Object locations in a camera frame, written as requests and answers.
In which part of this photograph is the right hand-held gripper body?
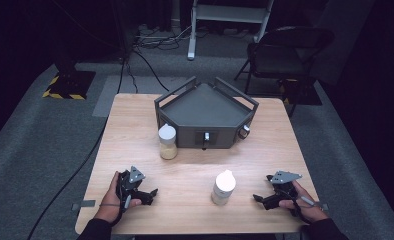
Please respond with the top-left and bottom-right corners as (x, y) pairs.
(266, 170), (303, 216)

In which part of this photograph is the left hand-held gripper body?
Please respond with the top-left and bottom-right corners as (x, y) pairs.
(116, 165), (146, 214)

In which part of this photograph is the jar of white powder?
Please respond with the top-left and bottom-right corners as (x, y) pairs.
(210, 169), (237, 206)

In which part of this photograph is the jar of yellow powder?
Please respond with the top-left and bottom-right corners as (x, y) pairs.
(157, 123), (179, 161)

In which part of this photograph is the dark grey corner rack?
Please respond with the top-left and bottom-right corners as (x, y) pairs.
(153, 75), (260, 150)

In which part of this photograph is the person's left hand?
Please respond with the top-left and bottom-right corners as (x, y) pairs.
(94, 170), (143, 224)

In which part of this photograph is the person's right hand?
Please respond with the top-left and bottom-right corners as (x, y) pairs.
(278, 180), (330, 224)

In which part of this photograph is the black stand base hazard tape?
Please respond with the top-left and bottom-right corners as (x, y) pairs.
(279, 78), (323, 107)
(41, 69), (97, 101)

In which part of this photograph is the black folding chair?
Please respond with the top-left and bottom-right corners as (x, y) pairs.
(234, 25), (336, 118)

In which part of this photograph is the white metal stand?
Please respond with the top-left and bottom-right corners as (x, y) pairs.
(186, 0), (276, 61)

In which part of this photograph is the long black floor cable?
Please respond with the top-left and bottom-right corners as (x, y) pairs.
(27, 56), (126, 240)

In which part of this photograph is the bundle of floor cables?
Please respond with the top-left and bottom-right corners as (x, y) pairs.
(133, 23), (193, 52)

